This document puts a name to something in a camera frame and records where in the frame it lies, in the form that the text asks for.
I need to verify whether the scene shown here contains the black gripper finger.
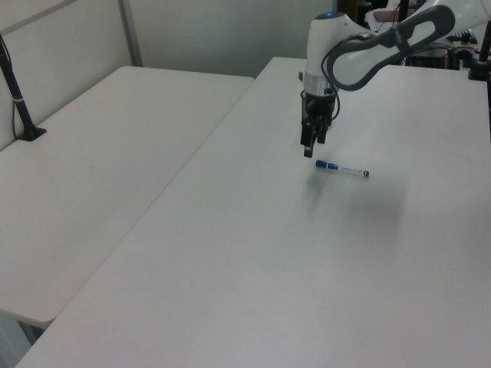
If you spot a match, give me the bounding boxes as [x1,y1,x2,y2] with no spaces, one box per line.
[299,118,315,159]
[315,116,329,145]

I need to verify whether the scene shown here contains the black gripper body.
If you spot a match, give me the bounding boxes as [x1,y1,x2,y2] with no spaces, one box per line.
[301,88,340,128]

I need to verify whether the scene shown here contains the blue and white marker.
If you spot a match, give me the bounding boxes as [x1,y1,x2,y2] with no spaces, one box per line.
[315,158,371,180]

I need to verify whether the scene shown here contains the black desktop computer case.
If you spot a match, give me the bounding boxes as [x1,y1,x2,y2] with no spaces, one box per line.
[405,45,450,70]

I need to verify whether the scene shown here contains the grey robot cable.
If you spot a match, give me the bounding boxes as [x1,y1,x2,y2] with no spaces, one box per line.
[320,25,408,128]

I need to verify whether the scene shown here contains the black clamped camera pole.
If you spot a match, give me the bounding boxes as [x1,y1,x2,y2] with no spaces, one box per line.
[466,0,491,82]

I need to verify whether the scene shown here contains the grey partition post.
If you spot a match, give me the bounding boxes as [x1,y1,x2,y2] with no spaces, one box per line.
[117,0,144,68]

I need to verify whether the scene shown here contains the black camera stand with cable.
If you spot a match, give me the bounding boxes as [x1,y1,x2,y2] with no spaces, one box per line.
[0,33,48,143]

